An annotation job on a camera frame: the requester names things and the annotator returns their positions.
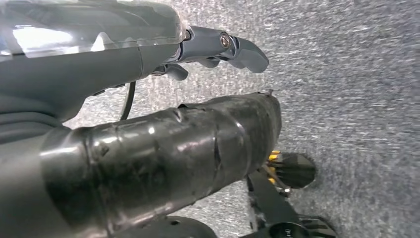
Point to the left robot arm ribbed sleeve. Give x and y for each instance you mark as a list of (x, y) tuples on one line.
[(16, 184)]

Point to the black rounded robot leg part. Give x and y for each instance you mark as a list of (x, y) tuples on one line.
[(170, 228)]

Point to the black robot foot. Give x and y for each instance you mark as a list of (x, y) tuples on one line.
[(272, 203)]

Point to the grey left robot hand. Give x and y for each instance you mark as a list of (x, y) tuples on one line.
[(82, 72)]

